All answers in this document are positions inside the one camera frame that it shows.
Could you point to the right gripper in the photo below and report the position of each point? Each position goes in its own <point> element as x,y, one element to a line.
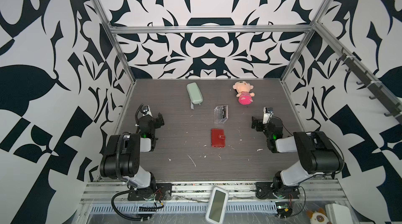
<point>259,124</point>

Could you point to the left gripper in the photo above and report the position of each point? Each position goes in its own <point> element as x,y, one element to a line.
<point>157,121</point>

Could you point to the clear plastic card box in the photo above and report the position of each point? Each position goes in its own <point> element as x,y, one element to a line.
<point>220,114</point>

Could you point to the red card holder wallet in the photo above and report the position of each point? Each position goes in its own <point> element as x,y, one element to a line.
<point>218,138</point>

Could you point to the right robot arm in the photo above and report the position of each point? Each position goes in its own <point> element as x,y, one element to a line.
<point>316,156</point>

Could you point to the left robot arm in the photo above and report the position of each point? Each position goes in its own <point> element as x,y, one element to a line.
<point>121,159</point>

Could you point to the pink plush doll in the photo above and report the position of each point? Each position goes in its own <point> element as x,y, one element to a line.
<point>244,94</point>

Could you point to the mint green glasses case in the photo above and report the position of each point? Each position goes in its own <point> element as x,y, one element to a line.
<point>194,93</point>

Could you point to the small green circuit board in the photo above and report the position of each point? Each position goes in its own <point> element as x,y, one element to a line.
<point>284,210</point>

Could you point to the white brown plush toy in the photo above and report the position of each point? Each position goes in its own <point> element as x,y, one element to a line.
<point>318,217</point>

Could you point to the white timer display device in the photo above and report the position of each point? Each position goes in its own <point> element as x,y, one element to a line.
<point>217,204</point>

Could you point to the white box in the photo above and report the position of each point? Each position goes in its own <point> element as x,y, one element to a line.
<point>338,214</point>

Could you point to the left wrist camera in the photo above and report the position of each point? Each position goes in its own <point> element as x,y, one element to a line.
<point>145,110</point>

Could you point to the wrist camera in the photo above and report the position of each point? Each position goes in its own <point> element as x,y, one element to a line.
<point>267,114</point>
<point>145,110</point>

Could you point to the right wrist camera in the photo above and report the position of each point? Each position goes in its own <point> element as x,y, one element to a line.
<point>267,114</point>

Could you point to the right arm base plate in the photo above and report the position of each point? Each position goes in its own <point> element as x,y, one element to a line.
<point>275,191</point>

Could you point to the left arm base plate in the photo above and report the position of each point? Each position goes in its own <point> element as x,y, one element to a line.
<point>157,192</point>

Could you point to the black coat hook rail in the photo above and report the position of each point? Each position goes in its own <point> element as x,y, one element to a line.
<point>377,88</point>

